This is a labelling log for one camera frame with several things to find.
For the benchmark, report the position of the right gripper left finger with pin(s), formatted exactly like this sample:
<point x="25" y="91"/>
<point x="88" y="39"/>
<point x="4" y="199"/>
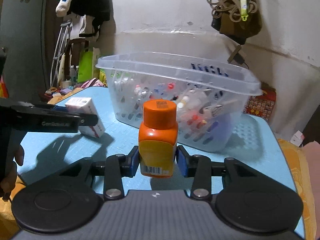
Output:
<point x="116" y="167"/>

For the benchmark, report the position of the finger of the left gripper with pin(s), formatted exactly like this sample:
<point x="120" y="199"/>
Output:
<point x="52" y="120"/>

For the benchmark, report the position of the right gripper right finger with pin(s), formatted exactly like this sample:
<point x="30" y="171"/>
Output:
<point x="199" y="168"/>

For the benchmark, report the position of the white pink carton box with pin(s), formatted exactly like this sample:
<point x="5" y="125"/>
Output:
<point x="90" y="124"/>

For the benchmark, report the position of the orange cap bottle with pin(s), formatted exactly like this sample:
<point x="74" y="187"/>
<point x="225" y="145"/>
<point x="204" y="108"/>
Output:
<point x="157" y="138"/>

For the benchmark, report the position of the person's left hand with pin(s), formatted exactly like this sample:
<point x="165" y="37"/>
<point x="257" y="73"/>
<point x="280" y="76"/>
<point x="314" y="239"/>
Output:
<point x="8" y="183"/>

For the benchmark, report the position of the green paper bag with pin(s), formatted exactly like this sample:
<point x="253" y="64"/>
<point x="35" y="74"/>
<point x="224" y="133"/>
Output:
<point x="87" y="65"/>

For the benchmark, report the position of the clear plastic basket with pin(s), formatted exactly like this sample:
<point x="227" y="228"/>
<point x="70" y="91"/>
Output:
<point x="210" y="95"/>

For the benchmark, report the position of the grey metal cabinet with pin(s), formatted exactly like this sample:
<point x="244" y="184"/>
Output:
<point x="22" y="33"/>

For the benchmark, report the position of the red patterned box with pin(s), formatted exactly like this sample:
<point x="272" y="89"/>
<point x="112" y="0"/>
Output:
<point x="263" y="105"/>

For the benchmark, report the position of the metal crutch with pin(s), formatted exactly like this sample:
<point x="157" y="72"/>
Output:
<point x="63" y="37"/>

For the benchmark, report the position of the orange floral blanket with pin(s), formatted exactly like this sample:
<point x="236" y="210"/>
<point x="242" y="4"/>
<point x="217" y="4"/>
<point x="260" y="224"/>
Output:
<point x="299" y="168"/>

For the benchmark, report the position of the white black hanging jacket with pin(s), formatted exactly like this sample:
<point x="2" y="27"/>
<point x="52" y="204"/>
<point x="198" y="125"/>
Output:
<point x="93" y="12"/>

